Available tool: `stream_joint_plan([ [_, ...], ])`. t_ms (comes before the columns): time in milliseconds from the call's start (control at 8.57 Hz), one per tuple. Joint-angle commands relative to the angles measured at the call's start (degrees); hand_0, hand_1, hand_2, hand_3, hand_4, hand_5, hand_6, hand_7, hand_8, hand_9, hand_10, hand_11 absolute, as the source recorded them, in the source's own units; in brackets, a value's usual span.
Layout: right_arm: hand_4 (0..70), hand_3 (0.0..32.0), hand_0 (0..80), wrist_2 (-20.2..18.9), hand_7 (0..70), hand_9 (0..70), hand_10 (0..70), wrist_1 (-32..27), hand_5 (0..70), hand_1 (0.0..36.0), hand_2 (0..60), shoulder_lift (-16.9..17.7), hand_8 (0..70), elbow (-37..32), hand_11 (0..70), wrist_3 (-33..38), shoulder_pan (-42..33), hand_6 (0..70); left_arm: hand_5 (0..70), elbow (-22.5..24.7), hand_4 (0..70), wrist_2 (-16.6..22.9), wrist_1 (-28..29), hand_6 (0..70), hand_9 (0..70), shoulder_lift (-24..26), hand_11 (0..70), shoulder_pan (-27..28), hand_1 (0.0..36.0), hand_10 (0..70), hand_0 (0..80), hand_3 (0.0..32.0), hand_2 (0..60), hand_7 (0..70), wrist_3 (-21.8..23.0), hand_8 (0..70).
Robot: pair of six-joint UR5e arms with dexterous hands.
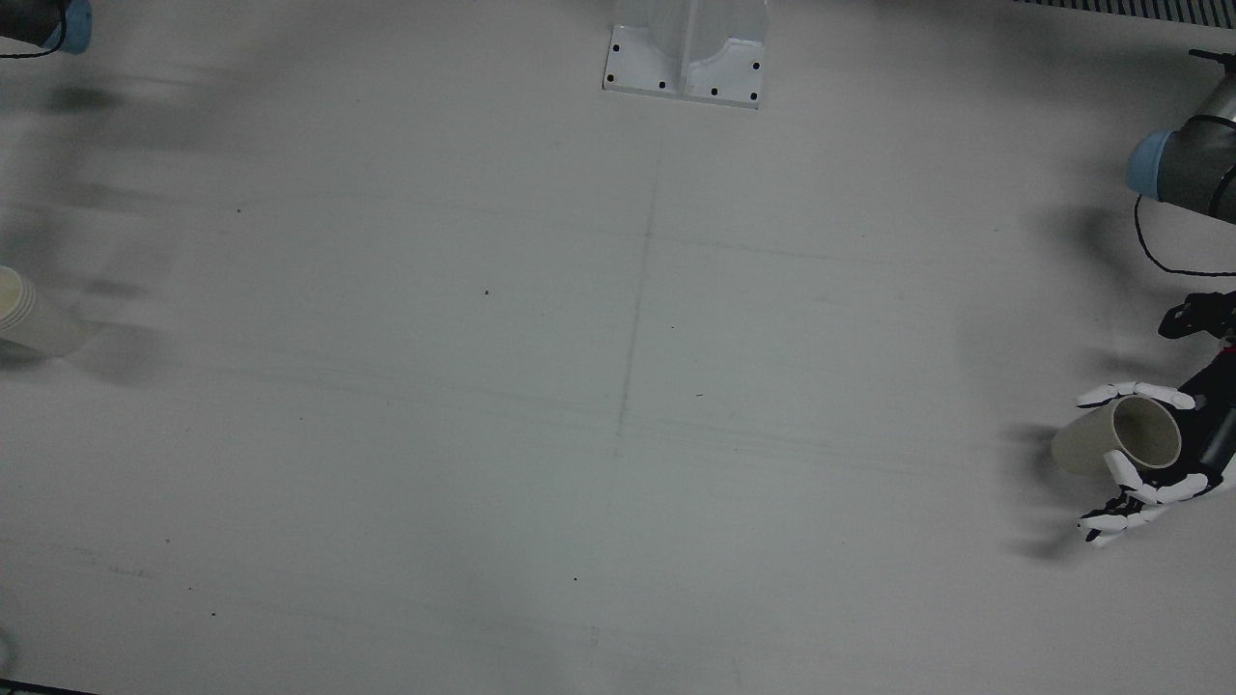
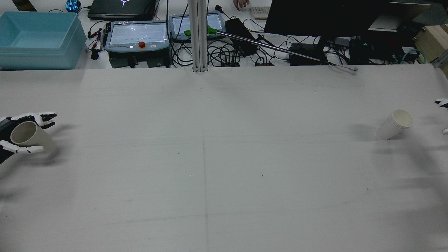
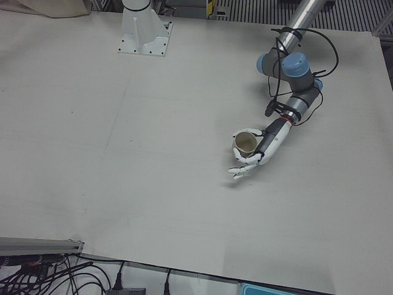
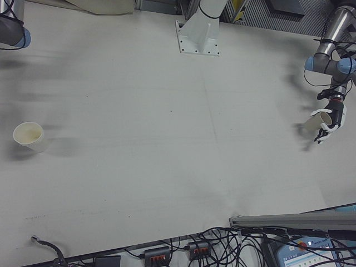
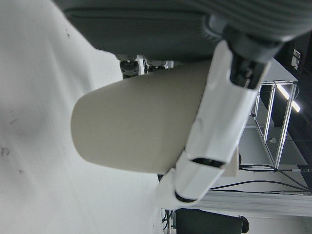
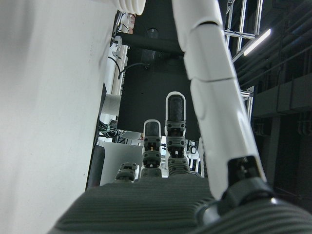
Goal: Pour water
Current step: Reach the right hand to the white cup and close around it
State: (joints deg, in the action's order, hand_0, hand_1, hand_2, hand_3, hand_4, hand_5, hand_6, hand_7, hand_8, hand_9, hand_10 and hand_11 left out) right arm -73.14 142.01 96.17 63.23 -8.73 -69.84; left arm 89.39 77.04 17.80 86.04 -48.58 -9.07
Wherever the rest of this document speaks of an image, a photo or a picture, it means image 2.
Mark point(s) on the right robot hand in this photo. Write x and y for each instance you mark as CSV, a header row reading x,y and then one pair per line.
x,y
443,102

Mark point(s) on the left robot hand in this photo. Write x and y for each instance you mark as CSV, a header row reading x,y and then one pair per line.
x,y
31,117

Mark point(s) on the single paper cup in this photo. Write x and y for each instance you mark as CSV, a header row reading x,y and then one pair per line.
x,y
33,136

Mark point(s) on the stack of paper cups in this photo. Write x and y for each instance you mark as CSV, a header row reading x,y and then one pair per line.
x,y
393,126

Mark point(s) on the blue plastic bin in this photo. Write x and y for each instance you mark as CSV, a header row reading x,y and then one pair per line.
x,y
38,38

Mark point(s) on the black clip lead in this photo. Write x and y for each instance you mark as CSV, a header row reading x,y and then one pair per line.
x,y
95,54

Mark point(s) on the white paper pad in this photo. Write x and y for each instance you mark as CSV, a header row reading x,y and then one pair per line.
x,y
392,23

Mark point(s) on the black electronics box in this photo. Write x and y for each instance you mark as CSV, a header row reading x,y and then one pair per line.
x,y
360,49

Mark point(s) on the black flat phone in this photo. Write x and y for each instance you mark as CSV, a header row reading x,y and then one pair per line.
x,y
24,5

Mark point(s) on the blue glowing gadget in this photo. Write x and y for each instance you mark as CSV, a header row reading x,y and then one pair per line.
x,y
72,5

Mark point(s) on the black pendant stand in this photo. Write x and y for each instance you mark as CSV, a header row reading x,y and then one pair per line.
x,y
140,60

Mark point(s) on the grey robot teach pendant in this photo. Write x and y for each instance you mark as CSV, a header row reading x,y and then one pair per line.
x,y
136,35
217,22

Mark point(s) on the black laptop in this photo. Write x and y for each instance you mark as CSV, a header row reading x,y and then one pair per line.
x,y
120,8

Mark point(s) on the black box device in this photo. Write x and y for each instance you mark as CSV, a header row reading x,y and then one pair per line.
x,y
304,56

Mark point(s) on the black computer monitor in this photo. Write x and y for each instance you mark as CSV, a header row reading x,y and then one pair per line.
x,y
315,17

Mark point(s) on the black multiport hub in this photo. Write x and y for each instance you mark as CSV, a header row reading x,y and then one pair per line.
x,y
264,64

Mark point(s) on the white keyboard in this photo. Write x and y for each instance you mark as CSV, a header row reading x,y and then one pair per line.
x,y
260,12

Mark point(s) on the black power adapter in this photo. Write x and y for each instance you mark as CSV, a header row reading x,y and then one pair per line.
x,y
241,35

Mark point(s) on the person's hand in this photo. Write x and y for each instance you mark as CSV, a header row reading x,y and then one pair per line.
x,y
241,2

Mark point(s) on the aluminium frame profile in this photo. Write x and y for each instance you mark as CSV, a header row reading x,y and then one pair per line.
x,y
441,58

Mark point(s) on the aluminium profile post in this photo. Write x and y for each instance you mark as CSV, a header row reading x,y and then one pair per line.
x,y
198,35

